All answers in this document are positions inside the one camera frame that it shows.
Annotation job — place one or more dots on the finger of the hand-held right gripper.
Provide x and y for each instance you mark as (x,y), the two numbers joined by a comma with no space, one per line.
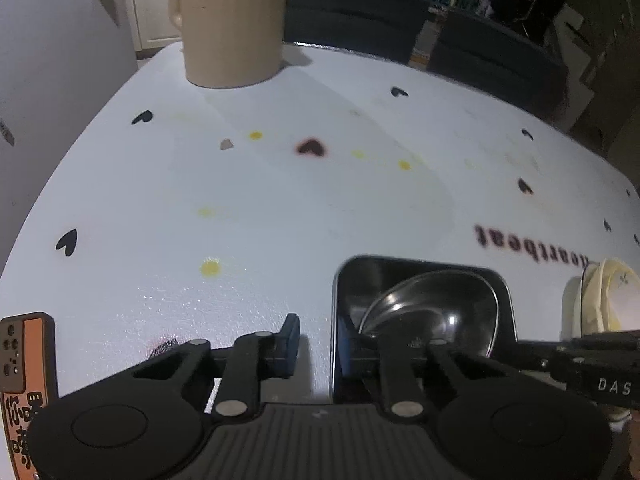
(537,355)

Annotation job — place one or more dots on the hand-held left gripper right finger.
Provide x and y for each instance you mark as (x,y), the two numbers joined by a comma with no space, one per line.
(346,355)

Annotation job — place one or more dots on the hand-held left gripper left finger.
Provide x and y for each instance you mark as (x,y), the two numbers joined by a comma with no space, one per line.
(289,347)

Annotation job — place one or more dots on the stack of cream plates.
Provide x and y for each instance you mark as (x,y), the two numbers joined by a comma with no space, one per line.
(572,305)

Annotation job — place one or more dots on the large rectangular steel container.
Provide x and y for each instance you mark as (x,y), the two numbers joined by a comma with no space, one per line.
(360,285)

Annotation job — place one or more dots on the white floral bowl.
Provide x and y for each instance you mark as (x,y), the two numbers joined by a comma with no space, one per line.
(625,300)

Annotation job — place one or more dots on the round steel bowl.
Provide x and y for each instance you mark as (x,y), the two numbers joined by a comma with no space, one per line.
(430,310)

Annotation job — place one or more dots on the phone in orange case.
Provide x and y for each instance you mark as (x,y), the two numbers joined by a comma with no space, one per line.
(30,360)

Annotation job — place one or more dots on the dark blue chair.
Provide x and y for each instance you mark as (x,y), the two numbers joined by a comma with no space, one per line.
(490,60)
(355,15)

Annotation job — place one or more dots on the beige canister steel lid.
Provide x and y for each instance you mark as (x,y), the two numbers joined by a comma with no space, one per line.
(230,35)

